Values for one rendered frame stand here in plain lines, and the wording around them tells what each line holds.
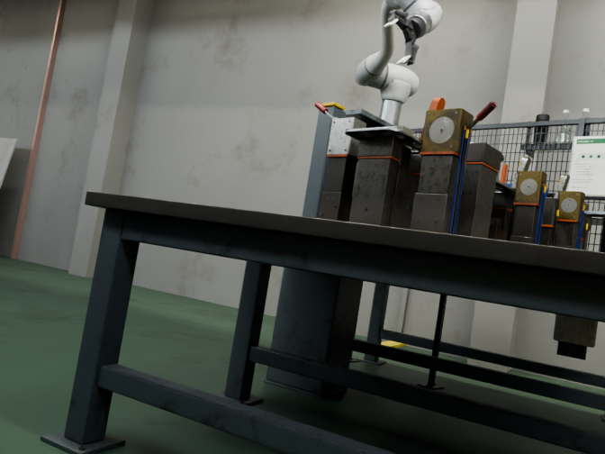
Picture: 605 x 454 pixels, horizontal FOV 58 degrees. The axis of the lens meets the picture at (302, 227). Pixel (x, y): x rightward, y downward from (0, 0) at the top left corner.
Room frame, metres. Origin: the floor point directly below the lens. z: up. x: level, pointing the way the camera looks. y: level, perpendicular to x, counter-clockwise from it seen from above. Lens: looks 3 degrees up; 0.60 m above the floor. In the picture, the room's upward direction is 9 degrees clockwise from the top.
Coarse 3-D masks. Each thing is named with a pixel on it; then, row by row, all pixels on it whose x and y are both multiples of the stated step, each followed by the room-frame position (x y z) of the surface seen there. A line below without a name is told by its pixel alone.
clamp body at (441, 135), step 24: (432, 120) 1.44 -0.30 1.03; (456, 120) 1.39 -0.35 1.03; (432, 144) 1.43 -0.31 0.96; (456, 144) 1.39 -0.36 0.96; (432, 168) 1.43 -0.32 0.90; (456, 168) 1.42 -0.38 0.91; (432, 192) 1.42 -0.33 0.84; (456, 192) 1.43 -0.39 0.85; (432, 216) 1.41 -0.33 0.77; (456, 216) 1.42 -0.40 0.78
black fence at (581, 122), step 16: (480, 128) 3.10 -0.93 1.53; (496, 128) 3.04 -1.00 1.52; (512, 128) 2.99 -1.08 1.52; (576, 128) 2.75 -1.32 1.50; (592, 128) 2.70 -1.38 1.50; (496, 144) 3.04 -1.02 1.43; (544, 144) 2.86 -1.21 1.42; (560, 176) 2.78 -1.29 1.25; (592, 208) 2.66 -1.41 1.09; (432, 352) 3.17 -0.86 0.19; (432, 384) 3.15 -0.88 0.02
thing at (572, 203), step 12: (564, 192) 2.15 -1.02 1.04; (576, 192) 2.12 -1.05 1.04; (564, 204) 2.14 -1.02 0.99; (576, 204) 2.11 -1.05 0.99; (564, 216) 2.14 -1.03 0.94; (576, 216) 2.11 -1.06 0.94; (564, 228) 2.14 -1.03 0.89; (576, 228) 2.13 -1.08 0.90; (564, 240) 2.14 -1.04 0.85; (576, 240) 2.15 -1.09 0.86
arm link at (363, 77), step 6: (360, 66) 2.55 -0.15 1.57; (360, 72) 2.56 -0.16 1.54; (366, 72) 2.53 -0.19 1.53; (384, 72) 2.56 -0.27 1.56; (360, 78) 2.60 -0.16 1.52; (366, 78) 2.57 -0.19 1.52; (372, 78) 2.56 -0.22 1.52; (378, 78) 2.57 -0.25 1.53; (384, 78) 2.58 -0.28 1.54; (360, 84) 2.64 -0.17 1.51; (366, 84) 2.63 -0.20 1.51; (372, 84) 2.60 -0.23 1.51; (378, 84) 2.60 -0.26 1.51
